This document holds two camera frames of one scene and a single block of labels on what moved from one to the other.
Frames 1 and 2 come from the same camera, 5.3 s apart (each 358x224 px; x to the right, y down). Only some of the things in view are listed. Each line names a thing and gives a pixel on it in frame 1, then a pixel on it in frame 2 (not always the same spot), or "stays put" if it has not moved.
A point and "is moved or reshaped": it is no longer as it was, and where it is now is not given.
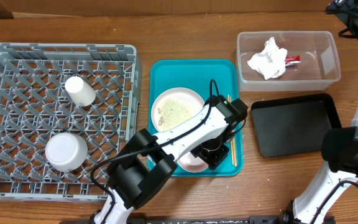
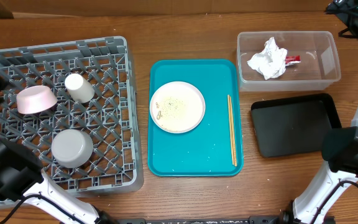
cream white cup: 79,91 stays put
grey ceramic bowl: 66,152 is moved or reshaped
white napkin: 271,61 stays put
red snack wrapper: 292,60 stays put
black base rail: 234,219 stays put
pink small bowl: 189,163 -> 35,99
